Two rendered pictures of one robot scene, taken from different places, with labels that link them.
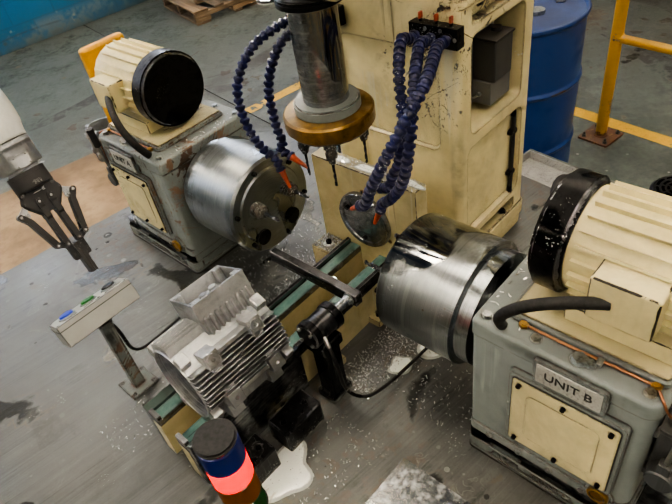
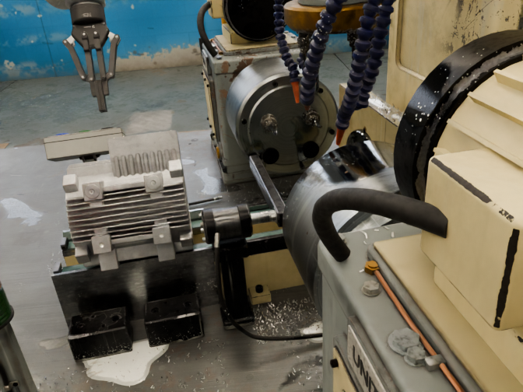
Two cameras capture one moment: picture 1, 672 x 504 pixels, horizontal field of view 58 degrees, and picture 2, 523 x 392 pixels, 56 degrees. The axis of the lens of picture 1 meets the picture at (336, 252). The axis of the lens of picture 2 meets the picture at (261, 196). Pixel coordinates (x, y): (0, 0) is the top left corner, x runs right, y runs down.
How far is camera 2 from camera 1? 62 cm
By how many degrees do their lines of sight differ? 28
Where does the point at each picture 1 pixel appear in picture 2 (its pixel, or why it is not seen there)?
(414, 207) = not seen: hidden behind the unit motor
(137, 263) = (193, 162)
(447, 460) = not seen: outside the picture
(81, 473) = (12, 273)
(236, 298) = (157, 155)
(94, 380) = not seen: hidden behind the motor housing
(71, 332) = (53, 147)
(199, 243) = (233, 155)
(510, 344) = (338, 286)
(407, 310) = (297, 231)
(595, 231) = (495, 101)
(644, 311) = (489, 241)
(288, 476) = (125, 365)
